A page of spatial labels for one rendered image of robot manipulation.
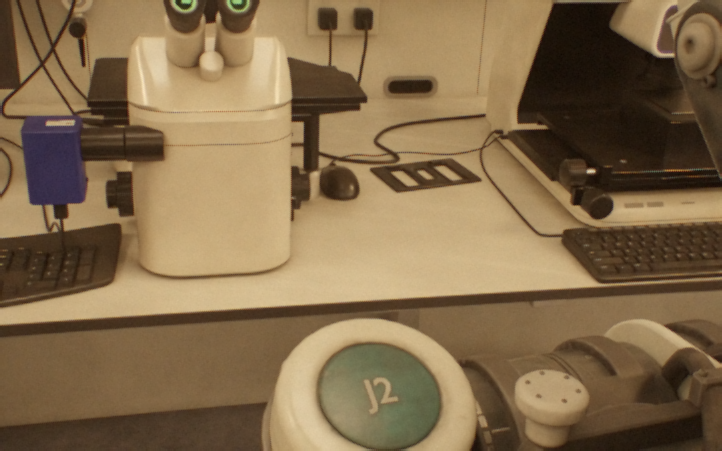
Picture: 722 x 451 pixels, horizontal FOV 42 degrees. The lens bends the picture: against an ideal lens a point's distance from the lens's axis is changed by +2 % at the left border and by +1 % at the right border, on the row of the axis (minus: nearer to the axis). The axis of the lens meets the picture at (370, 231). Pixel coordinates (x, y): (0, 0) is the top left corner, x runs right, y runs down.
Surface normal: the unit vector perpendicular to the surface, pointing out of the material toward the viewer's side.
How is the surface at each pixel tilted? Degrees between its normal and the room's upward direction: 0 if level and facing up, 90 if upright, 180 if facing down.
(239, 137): 90
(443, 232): 0
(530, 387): 0
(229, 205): 91
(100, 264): 5
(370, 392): 23
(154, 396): 90
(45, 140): 90
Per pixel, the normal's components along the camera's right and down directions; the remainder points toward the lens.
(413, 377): 0.22, -0.70
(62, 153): 0.20, 0.41
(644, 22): -0.97, -0.15
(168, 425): 0.04, -0.91
